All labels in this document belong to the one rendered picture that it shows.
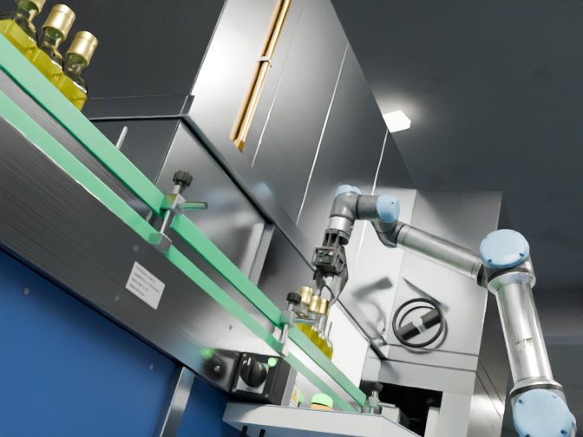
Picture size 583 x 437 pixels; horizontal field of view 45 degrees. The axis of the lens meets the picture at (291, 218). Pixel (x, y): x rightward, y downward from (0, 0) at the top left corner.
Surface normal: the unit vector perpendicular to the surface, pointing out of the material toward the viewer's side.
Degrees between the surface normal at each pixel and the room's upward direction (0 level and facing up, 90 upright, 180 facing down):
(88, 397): 90
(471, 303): 90
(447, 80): 180
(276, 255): 90
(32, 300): 90
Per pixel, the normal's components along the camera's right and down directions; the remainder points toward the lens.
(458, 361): -0.38, -0.49
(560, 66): -0.25, 0.87
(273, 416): -0.63, -0.48
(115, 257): 0.89, 0.04
